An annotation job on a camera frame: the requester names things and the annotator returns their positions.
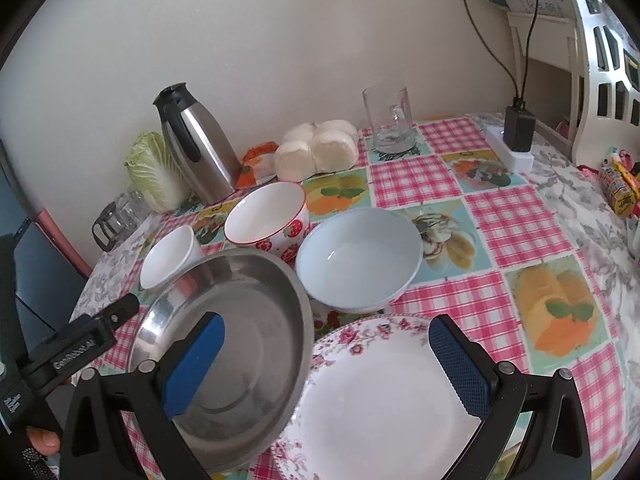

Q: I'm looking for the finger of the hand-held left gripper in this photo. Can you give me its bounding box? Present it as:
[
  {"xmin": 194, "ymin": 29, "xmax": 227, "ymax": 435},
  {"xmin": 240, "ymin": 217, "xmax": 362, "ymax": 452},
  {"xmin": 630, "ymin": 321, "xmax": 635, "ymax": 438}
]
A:
[{"xmin": 101, "ymin": 292, "xmax": 142, "ymax": 330}]

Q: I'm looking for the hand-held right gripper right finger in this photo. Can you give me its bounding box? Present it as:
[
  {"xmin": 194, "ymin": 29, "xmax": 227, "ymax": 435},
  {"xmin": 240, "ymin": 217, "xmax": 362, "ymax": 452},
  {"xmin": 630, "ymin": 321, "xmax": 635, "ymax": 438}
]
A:
[{"xmin": 428, "ymin": 314, "xmax": 593, "ymax": 480}]

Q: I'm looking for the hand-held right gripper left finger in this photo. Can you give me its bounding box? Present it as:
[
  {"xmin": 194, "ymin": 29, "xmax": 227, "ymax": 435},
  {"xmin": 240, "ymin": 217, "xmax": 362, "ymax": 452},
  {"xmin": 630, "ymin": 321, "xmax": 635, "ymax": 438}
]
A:
[{"xmin": 59, "ymin": 311, "xmax": 226, "ymax": 480}]

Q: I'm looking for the stainless steel basin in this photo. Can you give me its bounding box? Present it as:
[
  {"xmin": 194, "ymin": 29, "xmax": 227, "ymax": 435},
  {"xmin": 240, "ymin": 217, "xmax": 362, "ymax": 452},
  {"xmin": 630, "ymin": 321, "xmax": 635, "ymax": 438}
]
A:
[{"xmin": 127, "ymin": 249, "xmax": 315, "ymax": 473}]

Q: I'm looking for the pink floral white plate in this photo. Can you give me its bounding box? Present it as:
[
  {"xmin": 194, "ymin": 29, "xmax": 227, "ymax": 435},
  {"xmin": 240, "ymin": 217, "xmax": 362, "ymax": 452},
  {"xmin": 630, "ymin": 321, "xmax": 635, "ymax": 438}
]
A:
[{"xmin": 272, "ymin": 312, "xmax": 506, "ymax": 480}]

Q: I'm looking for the red rimmed strawberry bowl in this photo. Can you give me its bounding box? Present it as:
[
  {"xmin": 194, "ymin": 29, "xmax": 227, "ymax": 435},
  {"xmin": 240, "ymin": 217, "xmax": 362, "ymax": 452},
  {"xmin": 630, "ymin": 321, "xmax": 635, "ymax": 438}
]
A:
[{"xmin": 223, "ymin": 181, "xmax": 310, "ymax": 264}]

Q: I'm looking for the person's left hand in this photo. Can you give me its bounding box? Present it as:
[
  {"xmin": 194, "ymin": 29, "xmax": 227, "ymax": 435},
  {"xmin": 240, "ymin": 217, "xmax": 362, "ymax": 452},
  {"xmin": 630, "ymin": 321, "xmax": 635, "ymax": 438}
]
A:
[{"xmin": 27, "ymin": 425, "xmax": 63, "ymax": 458}]

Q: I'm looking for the small white bowl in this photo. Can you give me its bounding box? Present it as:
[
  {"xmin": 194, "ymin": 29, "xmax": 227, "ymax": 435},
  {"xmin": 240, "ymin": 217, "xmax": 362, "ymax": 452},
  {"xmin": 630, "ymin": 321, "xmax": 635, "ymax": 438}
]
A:
[{"xmin": 140, "ymin": 225, "xmax": 203, "ymax": 292}]

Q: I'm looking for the blue panel with pink edge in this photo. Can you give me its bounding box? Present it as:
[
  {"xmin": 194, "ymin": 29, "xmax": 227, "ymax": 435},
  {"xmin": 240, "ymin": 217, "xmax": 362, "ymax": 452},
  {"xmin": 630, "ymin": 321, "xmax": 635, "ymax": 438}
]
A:
[{"xmin": 0, "ymin": 140, "xmax": 93, "ymax": 311}]

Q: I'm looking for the napa cabbage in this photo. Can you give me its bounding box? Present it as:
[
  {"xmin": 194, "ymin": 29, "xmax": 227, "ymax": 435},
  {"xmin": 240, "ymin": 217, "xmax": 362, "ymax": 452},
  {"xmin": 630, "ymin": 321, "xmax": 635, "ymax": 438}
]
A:
[{"xmin": 124, "ymin": 131, "xmax": 192, "ymax": 213}]

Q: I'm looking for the light blue bowl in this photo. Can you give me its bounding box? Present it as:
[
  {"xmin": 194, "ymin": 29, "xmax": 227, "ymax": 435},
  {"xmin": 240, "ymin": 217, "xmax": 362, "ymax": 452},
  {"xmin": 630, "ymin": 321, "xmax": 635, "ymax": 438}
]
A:
[{"xmin": 295, "ymin": 208, "xmax": 424, "ymax": 313}]

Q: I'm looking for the stainless steel thermos carafe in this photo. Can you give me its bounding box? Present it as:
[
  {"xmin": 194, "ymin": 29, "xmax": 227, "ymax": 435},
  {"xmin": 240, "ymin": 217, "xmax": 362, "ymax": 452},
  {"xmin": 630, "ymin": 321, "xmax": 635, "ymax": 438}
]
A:
[{"xmin": 152, "ymin": 82, "xmax": 243, "ymax": 206}]

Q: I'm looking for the orange plastic packet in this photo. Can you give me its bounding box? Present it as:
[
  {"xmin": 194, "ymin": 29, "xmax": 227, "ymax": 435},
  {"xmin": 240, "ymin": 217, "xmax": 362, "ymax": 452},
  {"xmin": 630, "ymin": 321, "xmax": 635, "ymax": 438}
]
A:
[{"xmin": 235, "ymin": 141, "xmax": 280, "ymax": 190}]

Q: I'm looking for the white power strip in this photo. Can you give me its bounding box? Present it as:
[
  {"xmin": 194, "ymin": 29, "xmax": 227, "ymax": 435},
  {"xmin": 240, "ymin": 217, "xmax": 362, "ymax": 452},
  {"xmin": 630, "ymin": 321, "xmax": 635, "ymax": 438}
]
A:
[{"xmin": 485, "ymin": 126, "xmax": 535, "ymax": 173}]

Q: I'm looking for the yellow snack packet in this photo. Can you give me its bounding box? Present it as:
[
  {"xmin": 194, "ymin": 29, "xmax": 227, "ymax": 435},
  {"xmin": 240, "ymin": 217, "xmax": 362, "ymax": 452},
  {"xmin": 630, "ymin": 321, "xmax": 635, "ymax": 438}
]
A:
[{"xmin": 600, "ymin": 165, "xmax": 639, "ymax": 218}]

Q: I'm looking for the clear glass mug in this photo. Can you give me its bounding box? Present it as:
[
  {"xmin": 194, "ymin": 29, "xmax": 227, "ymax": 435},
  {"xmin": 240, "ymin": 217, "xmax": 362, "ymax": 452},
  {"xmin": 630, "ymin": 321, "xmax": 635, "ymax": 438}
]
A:
[{"xmin": 362, "ymin": 85, "xmax": 418, "ymax": 153}]

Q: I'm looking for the black power adapter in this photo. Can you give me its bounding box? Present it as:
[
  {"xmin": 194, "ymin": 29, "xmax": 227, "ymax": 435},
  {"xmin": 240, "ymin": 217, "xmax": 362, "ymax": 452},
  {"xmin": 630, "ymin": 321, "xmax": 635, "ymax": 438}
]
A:
[{"xmin": 502, "ymin": 104, "xmax": 537, "ymax": 152}]

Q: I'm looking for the pink snack packet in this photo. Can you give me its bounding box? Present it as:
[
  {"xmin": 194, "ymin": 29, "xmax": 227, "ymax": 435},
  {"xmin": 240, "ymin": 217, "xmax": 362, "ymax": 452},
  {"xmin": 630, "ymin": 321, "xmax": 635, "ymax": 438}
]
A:
[{"xmin": 610, "ymin": 147, "xmax": 640, "ymax": 171}]

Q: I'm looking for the white lattice chair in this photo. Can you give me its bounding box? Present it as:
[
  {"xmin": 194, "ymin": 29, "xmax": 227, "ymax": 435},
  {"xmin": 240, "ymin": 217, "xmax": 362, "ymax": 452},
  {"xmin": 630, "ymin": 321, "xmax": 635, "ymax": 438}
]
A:
[{"xmin": 560, "ymin": 0, "xmax": 640, "ymax": 168}]

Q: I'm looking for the glass pot with black handle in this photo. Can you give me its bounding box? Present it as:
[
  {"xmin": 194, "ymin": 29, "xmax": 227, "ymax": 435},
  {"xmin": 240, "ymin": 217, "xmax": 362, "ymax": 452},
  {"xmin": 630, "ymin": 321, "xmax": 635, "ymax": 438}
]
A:
[{"xmin": 91, "ymin": 191, "xmax": 151, "ymax": 252}]

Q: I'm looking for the black cable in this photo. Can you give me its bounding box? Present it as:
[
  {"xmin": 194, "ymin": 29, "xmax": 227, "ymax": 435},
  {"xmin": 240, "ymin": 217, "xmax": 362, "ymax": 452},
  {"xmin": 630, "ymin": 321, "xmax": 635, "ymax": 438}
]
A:
[
  {"xmin": 522, "ymin": 0, "xmax": 542, "ymax": 106},
  {"xmin": 461, "ymin": 0, "xmax": 521, "ymax": 106}
]

